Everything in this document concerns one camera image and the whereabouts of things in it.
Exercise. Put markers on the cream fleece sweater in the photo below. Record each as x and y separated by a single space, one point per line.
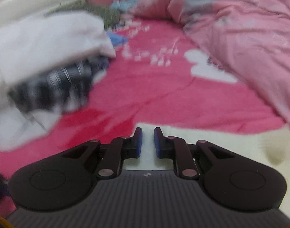
271 148

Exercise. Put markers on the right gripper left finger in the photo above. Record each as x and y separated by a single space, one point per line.
118 150

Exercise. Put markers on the pile of white clothes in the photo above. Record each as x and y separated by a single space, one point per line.
48 64

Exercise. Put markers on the light blue garment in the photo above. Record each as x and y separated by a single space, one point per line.
123 5

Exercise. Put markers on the pink floral bed blanket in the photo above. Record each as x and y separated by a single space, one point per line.
159 79

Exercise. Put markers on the pink grey floral duvet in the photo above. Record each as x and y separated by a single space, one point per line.
249 38

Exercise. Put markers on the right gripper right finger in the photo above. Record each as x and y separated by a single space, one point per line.
177 150

